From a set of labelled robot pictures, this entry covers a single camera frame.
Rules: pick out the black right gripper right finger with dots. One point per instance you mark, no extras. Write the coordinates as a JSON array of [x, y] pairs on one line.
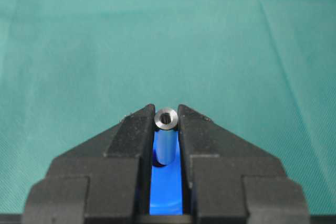
[[226, 179]]

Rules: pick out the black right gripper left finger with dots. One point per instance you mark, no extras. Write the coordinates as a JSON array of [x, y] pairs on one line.
[[106, 179]]

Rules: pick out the grey metal shaft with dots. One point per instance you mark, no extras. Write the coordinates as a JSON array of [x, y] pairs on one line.
[[166, 121]]

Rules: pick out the blue plastic gear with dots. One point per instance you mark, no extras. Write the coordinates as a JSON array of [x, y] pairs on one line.
[[166, 183]]

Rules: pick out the green cloth mat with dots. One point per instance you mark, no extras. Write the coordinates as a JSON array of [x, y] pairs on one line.
[[262, 69]]

